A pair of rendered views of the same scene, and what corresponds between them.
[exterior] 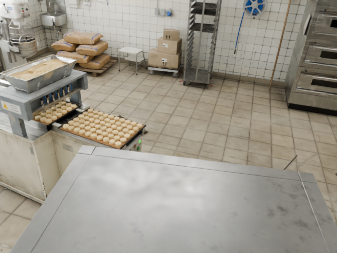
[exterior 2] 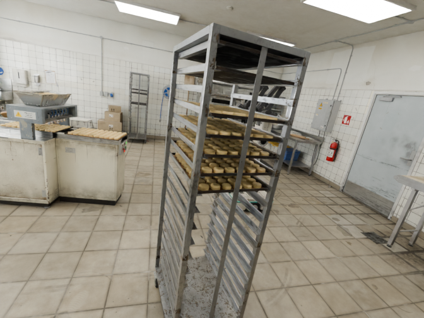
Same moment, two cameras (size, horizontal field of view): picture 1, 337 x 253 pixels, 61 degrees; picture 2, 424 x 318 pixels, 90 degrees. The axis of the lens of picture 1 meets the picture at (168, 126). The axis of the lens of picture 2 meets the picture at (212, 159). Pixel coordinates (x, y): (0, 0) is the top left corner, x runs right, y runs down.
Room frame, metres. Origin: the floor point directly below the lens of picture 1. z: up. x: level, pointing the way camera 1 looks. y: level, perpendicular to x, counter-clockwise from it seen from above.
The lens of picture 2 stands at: (-0.91, 0.64, 1.58)
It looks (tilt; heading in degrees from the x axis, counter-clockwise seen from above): 17 degrees down; 329
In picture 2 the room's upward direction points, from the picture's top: 9 degrees clockwise
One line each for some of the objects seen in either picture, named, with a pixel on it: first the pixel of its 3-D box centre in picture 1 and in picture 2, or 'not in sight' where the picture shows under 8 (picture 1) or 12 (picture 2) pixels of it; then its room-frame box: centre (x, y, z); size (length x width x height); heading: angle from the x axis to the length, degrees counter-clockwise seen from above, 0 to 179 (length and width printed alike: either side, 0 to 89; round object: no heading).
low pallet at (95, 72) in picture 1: (82, 65); not in sight; (5.75, 1.86, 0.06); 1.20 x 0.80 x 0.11; 78
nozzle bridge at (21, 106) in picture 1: (47, 99); (47, 118); (2.25, 1.08, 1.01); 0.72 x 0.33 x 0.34; 157
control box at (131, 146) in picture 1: (133, 149); (122, 147); (1.91, 0.28, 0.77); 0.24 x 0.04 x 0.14; 157
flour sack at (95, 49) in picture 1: (93, 46); not in sight; (5.67, 1.59, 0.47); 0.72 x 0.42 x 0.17; 171
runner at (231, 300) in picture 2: not in sight; (218, 275); (0.14, -0.22, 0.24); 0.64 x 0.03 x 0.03; 174
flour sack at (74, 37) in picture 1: (82, 37); not in sight; (5.75, 1.81, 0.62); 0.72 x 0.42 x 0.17; 82
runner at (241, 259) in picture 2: not in sight; (226, 236); (0.14, -0.22, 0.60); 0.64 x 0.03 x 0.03; 174
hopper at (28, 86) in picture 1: (42, 74); (46, 98); (2.25, 1.08, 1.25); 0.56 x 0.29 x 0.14; 157
